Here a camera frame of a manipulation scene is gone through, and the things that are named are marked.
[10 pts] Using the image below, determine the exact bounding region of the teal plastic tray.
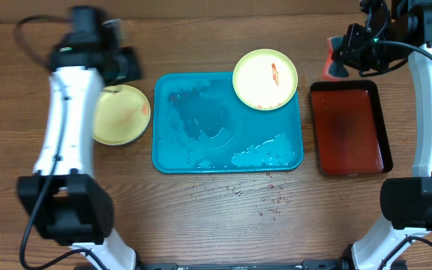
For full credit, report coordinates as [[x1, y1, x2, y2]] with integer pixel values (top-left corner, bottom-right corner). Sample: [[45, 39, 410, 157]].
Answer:
[[152, 72, 305, 174]]

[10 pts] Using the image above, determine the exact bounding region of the red and grey sponge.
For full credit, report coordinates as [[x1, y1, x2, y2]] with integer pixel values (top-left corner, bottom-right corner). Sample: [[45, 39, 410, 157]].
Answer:
[[322, 36, 350, 81]]

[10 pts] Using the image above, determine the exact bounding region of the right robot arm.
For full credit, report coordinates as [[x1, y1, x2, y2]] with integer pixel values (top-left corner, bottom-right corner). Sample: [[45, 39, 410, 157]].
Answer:
[[331, 1, 432, 269]]

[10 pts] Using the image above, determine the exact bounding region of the black and red tray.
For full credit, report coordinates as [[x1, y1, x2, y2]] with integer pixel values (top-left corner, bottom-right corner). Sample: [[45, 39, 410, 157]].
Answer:
[[309, 80, 393, 176]]

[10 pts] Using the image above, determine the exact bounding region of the yellow-green plate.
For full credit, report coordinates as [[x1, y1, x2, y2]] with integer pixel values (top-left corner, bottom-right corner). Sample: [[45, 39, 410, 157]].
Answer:
[[232, 49, 299, 110], [93, 85, 151, 146]]

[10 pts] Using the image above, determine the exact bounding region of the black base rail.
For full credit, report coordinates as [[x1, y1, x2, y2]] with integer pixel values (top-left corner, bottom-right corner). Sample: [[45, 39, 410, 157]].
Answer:
[[142, 259, 342, 270]]

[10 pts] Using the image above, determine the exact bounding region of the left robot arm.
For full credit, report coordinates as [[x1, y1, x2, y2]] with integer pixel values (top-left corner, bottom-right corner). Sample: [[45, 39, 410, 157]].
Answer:
[[16, 45, 141, 269]]

